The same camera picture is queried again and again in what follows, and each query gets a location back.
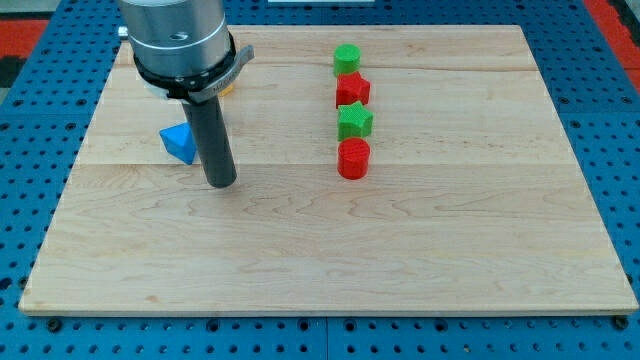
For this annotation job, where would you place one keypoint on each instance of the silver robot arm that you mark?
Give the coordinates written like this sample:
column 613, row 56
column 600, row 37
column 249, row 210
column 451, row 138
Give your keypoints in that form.
column 183, row 47

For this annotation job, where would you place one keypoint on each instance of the yellow block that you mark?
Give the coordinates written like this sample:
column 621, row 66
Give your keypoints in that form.
column 226, row 91

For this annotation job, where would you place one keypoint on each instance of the wooden board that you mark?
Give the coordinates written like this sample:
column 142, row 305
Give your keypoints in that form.
column 473, row 205

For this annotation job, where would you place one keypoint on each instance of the red star block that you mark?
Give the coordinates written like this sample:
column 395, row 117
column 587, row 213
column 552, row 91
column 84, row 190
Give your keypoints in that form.
column 352, row 88

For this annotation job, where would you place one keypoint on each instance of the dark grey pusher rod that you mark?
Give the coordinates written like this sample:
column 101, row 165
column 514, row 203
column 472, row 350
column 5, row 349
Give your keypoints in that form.
column 212, row 143

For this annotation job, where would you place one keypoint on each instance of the red cylinder block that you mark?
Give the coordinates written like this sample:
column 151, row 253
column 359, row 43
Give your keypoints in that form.
column 353, row 158

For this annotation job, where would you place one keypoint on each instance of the green star block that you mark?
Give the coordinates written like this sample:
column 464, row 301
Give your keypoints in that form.
column 354, row 120

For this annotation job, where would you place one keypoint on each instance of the green cylinder block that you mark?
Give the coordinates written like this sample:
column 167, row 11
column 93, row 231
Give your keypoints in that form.
column 346, row 59

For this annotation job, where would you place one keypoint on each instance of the blue triangle block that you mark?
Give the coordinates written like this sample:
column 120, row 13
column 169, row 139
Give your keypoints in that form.
column 178, row 141

